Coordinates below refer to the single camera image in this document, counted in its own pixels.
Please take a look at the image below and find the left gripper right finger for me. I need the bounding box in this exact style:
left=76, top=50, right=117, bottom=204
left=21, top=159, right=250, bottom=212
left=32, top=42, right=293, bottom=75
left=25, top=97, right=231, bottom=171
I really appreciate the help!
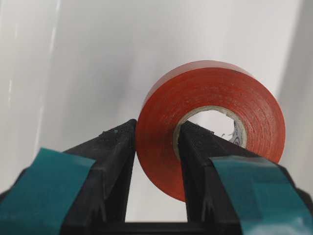
left=179, top=121, right=313, bottom=235

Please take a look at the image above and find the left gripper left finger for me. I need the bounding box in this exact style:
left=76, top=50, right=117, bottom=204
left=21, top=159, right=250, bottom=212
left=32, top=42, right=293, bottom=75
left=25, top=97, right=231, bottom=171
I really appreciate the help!
left=0, top=119, right=136, bottom=235

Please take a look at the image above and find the red tape roll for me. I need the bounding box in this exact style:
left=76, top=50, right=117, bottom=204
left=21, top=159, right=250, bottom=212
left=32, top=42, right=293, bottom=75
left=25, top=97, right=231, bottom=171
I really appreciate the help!
left=135, top=60, right=286, bottom=201

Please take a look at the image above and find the white case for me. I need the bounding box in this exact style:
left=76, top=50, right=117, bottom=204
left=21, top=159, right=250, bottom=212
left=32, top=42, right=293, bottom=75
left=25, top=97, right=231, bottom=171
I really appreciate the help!
left=0, top=0, right=313, bottom=223

